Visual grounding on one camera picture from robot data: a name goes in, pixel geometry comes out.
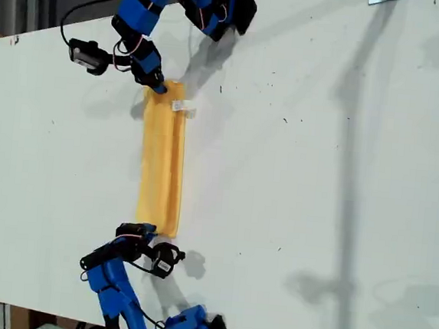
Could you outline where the yellow square towel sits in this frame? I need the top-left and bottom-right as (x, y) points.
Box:
(130, 76), (200, 241)

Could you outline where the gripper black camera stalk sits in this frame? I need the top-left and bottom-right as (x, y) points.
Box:
(103, 51), (136, 71)
(141, 240), (159, 260)

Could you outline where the gripper black camera cable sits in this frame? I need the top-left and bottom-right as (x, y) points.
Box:
(57, 0), (129, 51)
(127, 260), (156, 276)

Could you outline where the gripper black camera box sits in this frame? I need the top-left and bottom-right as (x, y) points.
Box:
(64, 37), (112, 77)
(147, 241), (187, 281)

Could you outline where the light grey metal post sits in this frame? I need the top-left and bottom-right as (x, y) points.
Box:
(0, 301), (14, 329)

